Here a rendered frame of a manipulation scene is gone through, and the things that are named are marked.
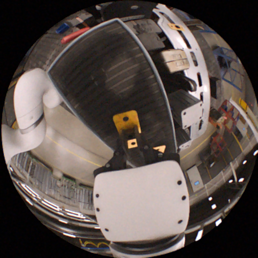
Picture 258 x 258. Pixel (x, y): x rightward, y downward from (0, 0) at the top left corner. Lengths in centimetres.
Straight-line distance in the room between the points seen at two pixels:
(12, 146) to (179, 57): 47
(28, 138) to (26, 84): 13
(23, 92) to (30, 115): 7
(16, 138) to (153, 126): 35
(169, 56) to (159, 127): 18
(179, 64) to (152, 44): 9
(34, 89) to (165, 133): 31
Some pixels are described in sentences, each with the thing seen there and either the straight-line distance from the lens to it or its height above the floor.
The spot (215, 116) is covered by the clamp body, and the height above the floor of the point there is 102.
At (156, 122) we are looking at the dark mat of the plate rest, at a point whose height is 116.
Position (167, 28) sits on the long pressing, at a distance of 39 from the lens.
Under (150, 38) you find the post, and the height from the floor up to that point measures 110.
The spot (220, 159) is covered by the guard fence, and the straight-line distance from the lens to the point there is 770.
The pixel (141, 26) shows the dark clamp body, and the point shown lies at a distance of 25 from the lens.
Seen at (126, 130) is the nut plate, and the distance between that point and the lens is 15.
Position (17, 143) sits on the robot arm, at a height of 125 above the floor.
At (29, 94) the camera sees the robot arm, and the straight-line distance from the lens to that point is 23.
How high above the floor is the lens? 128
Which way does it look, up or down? 50 degrees down
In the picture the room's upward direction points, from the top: 171 degrees clockwise
